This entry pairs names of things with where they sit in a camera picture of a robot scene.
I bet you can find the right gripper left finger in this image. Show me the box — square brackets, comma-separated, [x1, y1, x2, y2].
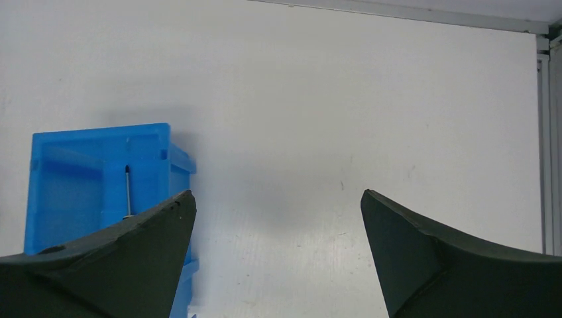
[1, 190, 196, 317]

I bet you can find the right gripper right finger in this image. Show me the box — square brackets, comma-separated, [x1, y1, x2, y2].
[361, 189, 561, 317]

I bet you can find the black yellow screwdriver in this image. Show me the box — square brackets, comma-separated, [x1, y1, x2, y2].
[123, 165, 133, 220]

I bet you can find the blue plastic bin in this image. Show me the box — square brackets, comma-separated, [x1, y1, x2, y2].
[21, 123, 199, 317]

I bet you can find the right aluminium frame post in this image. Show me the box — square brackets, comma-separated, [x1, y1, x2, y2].
[537, 19, 561, 256]

